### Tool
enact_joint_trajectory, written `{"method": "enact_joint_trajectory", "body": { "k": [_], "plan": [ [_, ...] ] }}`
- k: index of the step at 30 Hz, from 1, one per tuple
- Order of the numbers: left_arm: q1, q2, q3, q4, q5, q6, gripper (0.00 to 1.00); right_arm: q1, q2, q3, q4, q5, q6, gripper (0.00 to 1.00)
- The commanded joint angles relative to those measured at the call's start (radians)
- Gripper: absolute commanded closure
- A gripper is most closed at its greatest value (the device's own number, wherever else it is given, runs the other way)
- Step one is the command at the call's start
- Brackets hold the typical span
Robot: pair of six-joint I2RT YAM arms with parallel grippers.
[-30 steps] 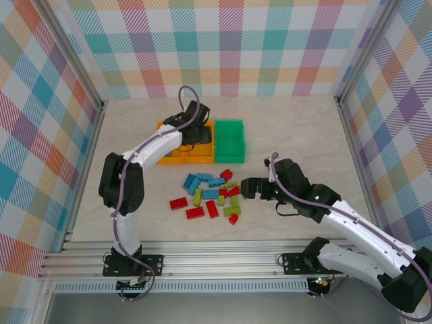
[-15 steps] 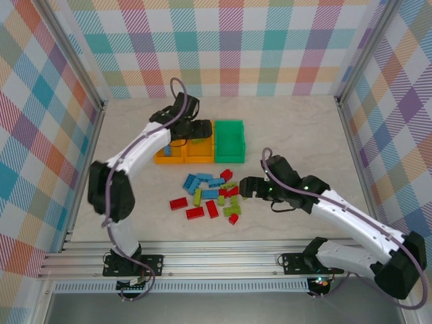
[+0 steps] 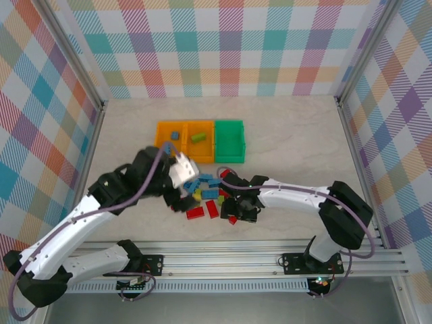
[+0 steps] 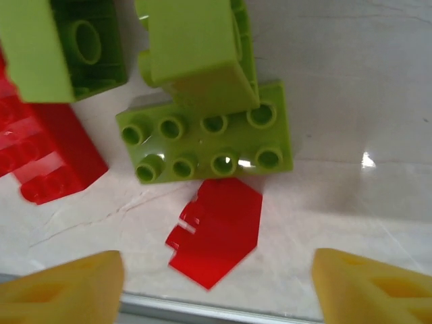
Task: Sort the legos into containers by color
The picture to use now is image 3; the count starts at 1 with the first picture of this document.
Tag orange plastic bin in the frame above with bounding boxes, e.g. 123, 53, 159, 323
184, 120, 217, 165
154, 121, 188, 159

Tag green plastic bin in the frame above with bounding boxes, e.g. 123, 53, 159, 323
214, 119, 246, 165

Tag small green circuit board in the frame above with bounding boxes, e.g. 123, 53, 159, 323
116, 275, 149, 292

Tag small circuit board with LED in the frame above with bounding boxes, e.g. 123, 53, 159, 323
308, 275, 331, 297

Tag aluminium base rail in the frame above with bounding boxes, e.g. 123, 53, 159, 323
63, 239, 411, 278

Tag aluminium frame floor rail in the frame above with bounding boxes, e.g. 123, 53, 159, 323
62, 99, 109, 242
335, 97, 387, 249

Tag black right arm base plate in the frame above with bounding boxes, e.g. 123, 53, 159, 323
281, 252, 345, 275

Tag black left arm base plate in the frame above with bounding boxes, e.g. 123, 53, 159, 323
140, 254, 165, 276

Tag slotted grey cable duct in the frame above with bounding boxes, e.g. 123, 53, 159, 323
69, 278, 311, 294

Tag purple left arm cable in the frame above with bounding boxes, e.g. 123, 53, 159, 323
7, 141, 182, 321

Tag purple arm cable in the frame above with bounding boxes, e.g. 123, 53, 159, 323
215, 165, 377, 300
7, 141, 182, 321

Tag aluminium frame post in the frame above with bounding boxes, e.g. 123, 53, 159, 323
333, 0, 401, 102
40, 0, 109, 112
391, 275, 419, 324

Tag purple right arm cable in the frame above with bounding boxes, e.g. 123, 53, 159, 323
215, 165, 377, 300

